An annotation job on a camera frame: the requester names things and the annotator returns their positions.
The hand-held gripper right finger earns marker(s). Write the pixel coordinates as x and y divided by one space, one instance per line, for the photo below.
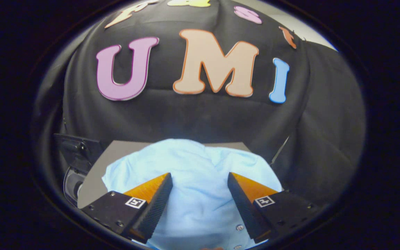
245 208

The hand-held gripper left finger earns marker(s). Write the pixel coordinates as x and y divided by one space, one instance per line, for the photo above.
156 208

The light blue polo shirt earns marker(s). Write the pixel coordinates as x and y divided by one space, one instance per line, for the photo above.
196 173

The dark grey washing machine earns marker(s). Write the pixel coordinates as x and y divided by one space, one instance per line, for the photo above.
78 152

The grey cabinet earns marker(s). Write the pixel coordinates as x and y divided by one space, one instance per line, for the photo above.
96 180

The black backdrop cloth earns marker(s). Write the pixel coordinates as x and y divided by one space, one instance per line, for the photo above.
186 118

